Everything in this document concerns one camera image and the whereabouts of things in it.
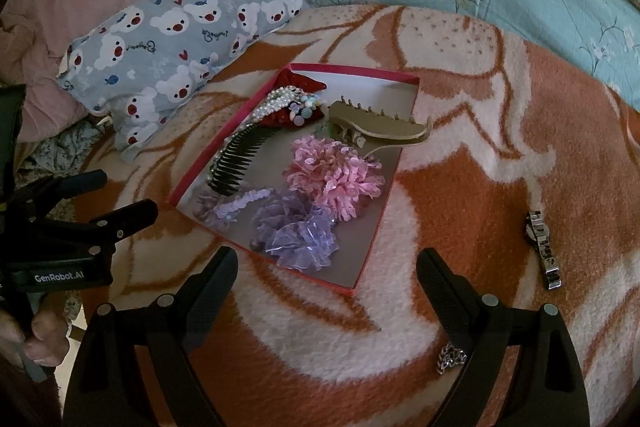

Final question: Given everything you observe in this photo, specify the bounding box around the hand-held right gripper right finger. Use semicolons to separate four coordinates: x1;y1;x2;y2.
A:
416;248;591;427

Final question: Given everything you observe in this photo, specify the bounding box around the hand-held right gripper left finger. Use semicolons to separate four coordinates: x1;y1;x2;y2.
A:
62;246;240;427

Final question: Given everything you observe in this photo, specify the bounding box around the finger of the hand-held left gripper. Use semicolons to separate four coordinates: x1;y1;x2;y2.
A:
30;199;160;256
12;169;109;219

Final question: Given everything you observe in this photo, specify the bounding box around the silver chain bracelet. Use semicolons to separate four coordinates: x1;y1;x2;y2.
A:
436;342;468;375

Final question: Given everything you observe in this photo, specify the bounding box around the olive claw hair clip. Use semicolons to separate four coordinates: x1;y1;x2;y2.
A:
327;96;433;154

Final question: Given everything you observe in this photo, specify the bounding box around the pearl hair clip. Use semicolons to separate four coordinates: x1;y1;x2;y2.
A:
240;87;301;132

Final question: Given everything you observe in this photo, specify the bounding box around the white box with pink rim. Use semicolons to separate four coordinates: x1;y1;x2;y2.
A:
168;63;421;298

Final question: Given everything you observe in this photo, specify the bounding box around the red bow hair clip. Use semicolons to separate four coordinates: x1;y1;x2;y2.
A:
262;72;328;128

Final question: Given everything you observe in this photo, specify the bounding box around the person's left hand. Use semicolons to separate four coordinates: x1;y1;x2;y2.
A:
0;306;71;374

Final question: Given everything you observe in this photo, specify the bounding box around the grey floral cloth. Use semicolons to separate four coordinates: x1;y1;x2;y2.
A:
15;117;108;220

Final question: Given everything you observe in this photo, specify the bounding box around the lilac beaded hair clip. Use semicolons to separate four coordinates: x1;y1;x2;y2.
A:
205;188;273;228

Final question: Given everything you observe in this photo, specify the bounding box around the purple organza scrunchie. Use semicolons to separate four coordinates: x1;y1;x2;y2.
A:
250;189;338;270

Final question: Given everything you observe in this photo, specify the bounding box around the orange and white blanket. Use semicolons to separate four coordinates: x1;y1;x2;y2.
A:
65;4;640;427

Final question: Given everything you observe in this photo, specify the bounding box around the black hair comb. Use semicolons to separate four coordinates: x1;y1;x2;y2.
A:
205;124;281;196

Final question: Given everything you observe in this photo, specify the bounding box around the silver wristwatch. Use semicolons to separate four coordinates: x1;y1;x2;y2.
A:
525;210;562;290

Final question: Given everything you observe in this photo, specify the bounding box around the pink flower scrunchie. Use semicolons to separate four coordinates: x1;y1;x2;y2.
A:
283;134;386;223

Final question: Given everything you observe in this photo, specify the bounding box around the bear print pillow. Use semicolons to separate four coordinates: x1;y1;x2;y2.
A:
56;0;306;165

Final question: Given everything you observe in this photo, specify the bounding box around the colourful beaded hair clip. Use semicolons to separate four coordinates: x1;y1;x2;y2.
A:
287;94;323;128

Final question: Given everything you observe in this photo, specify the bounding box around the mauve hair tie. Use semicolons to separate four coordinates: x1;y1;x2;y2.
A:
192;189;221;220

